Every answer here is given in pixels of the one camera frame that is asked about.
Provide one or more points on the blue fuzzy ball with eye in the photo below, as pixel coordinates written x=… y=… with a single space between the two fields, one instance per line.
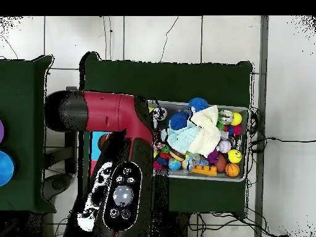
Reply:
x=198 y=104

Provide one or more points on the cream knitted cloth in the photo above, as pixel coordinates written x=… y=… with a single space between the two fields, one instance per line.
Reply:
x=207 y=133

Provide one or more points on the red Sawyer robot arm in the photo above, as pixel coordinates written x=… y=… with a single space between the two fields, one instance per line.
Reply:
x=106 y=111

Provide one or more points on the wooden box with three holes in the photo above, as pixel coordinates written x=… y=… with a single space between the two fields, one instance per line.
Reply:
x=96 y=145

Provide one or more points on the metal mesh bin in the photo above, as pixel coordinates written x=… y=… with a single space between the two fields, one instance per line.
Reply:
x=209 y=178

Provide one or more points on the black and white soccer ball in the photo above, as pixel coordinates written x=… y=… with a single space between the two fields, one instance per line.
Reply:
x=160 y=113

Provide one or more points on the blue spiky ball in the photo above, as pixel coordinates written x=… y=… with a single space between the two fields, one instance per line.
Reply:
x=178 y=120

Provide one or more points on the mint knitted cloth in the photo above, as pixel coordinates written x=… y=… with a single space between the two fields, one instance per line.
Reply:
x=181 y=139

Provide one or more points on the small globe ball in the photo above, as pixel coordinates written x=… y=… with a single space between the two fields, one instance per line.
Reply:
x=174 y=165

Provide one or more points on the dark green table cloth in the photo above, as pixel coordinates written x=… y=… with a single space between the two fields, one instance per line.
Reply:
x=19 y=123
x=172 y=79

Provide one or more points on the orange toy block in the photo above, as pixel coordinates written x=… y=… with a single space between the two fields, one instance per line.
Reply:
x=203 y=170

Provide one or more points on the plain yellow ball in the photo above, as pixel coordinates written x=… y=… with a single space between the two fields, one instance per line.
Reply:
x=237 y=119

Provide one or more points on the yellow smiley ball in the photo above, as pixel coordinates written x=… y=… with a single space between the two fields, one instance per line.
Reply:
x=234 y=156

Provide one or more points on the orange toy basketball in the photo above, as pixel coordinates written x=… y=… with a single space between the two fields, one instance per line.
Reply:
x=232 y=169

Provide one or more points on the black upright panel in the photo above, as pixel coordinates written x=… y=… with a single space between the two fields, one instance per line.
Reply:
x=71 y=148

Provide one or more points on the dark grey stand base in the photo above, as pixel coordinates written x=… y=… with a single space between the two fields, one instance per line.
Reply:
x=58 y=184

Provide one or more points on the large purple ball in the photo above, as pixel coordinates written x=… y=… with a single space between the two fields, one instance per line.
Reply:
x=1 y=130

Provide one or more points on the large blue ball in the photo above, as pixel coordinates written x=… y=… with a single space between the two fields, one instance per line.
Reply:
x=5 y=167

